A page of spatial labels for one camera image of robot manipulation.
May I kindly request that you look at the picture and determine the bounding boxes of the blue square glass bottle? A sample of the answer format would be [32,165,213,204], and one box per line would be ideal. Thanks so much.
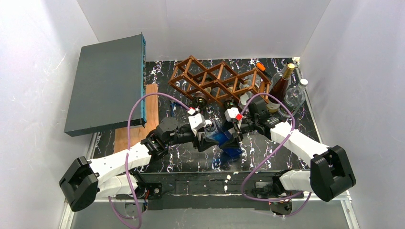
[204,119,242,158]

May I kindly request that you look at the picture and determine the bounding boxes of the dark bottle gold cap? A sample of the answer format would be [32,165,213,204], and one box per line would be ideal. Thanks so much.
[267,63,295,113]

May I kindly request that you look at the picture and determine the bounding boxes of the clear bottle white neck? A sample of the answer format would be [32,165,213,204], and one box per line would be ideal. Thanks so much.
[284,79,309,112]

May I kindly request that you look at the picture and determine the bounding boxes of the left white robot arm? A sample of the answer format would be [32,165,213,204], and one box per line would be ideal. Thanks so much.
[59,114,221,212]

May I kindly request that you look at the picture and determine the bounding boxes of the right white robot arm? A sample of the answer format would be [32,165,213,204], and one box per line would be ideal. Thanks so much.
[225,98,356,202]

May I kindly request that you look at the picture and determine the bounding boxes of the dark bottle silver cap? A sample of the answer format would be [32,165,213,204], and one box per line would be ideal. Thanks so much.
[192,91,208,111]

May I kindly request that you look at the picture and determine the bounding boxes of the brown wooden wine rack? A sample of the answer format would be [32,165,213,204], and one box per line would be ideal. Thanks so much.
[169,56,271,105]

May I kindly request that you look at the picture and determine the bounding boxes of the brown wooden board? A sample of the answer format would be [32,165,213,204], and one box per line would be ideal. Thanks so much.
[114,95,159,153]

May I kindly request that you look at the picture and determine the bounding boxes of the dark grey box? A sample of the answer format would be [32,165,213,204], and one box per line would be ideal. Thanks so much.
[64,34,147,137]

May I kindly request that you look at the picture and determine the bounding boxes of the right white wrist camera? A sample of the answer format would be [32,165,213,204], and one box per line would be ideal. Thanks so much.
[223,107,243,130]

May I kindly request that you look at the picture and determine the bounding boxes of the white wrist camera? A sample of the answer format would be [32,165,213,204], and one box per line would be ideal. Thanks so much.
[187,107,205,136]
[223,107,243,130]

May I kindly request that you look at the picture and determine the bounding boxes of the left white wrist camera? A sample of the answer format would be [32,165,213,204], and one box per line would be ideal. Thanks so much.
[187,107,205,136]

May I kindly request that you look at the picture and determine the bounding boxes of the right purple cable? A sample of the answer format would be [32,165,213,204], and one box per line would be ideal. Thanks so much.
[240,92,312,219]

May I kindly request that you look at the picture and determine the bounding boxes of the purple cable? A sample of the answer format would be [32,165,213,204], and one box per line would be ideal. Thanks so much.
[107,92,195,229]
[240,92,312,219]

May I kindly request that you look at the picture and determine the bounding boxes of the blue cable on table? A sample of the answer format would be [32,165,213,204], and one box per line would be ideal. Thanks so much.
[169,100,184,119]

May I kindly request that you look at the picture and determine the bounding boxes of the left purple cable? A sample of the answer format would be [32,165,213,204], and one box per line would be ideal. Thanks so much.
[107,92,195,229]

